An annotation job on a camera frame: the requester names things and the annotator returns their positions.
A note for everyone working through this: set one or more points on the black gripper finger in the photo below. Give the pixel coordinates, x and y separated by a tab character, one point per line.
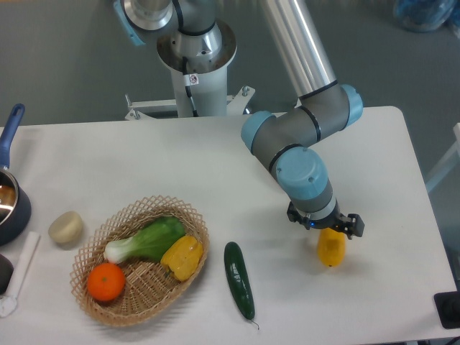
294	215
351	225

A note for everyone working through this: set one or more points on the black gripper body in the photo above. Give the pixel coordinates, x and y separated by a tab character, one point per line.
328	221

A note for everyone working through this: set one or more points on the yellow mango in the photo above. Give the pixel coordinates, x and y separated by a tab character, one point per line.
331	247

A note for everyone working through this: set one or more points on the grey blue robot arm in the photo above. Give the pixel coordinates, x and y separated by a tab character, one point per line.
282	144

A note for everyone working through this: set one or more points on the dark green cucumber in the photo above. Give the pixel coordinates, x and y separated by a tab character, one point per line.
238	281

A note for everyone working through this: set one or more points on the black device at table edge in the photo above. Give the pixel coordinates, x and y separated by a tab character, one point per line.
447	305

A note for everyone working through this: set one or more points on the yellow bell pepper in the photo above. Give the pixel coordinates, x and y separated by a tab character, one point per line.
182	258

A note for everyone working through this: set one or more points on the green bok choy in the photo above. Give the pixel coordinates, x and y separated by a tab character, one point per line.
151	242

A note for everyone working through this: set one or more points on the woven wicker basket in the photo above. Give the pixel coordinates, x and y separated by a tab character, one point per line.
149	289

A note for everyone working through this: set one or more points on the orange tangerine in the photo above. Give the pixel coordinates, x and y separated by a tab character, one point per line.
105	282

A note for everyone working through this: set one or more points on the blue plastic bag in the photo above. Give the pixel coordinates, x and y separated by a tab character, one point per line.
422	16

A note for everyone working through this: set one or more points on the beige steamed bun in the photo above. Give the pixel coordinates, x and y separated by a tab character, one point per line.
66	228

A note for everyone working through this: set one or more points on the black round object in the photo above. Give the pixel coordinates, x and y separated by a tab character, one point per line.
6	271

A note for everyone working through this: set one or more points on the white radish stick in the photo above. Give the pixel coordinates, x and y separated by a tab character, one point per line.
10	297

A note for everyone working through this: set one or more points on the white frame at right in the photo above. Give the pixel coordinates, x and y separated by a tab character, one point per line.
445	165

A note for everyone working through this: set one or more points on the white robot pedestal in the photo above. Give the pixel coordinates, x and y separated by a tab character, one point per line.
198	66

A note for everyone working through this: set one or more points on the blue handled saucepan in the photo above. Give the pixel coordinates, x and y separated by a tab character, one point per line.
16	208

